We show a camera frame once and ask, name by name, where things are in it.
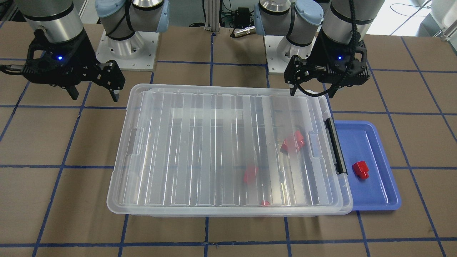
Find clear plastic storage box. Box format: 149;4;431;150
127;89;354;217

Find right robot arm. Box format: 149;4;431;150
1;0;170;102

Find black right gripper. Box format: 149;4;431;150
21;28;126;102

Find clear plastic box lid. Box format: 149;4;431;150
106;84;349;215

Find black box latch handle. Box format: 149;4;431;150
325;117;347;175

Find aluminium frame post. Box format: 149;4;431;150
203;0;221;34

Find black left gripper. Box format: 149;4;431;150
284;30;370;99

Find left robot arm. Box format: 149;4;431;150
253;0;384;98

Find blue plastic tray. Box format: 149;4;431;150
335;120;402;211

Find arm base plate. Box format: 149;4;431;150
263;36;323;75
96;31;161;71

